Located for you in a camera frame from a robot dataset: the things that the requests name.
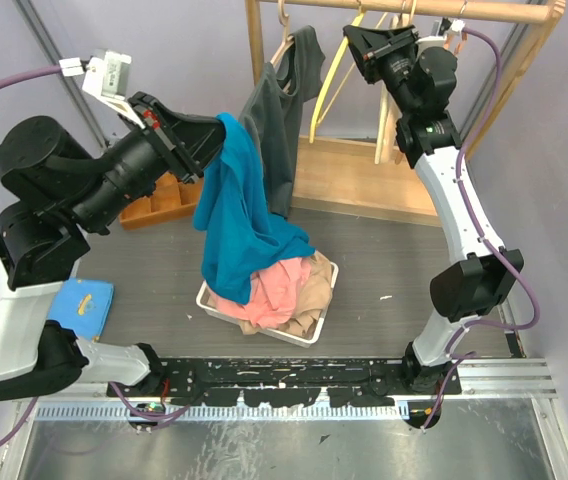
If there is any wooden hanger blue shirt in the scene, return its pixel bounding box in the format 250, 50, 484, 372
308, 0, 390, 144

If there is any wooden clothes rack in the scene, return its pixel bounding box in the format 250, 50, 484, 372
244, 0, 568, 230

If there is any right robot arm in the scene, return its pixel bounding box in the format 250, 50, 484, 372
343, 25, 524, 394

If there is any blue patterned cloth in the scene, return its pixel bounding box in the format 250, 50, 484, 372
48, 278, 115, 341

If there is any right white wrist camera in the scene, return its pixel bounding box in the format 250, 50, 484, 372
417, 18, 452, 48

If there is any wooden hanger with metal hook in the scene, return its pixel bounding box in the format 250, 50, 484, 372
444, 0, 468, 56

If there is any pink t shirt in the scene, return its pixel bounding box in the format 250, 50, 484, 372
210, 257, 311, 328

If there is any blue t shirt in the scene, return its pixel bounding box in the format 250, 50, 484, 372
193, 113, 315, 305

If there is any beige t shirt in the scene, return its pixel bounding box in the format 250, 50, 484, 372
240, 251, 333, 338

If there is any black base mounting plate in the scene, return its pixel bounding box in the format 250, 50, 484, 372
105, 356, 464, 407

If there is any wooden hanger grey shirt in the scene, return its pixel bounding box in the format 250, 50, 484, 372
270, 0, 295, 94

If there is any grey t shirt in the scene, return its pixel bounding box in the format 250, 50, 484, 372
239, 25, 325, 218

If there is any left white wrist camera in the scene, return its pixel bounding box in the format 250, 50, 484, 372
58, 49, 144, 128

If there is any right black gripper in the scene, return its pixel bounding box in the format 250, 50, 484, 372
342, 24, 420, 117

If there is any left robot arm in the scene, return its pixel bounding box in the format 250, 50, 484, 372
0, 92, 226, 401

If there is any brown wooden compartment tray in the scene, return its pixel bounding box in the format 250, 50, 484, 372
119, 173, 203, 230

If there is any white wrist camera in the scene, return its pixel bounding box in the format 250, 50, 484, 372
417, 18, 452, 48
58, 49, 144, 128

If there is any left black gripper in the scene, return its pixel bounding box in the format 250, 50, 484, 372
72, 90, 241, 232

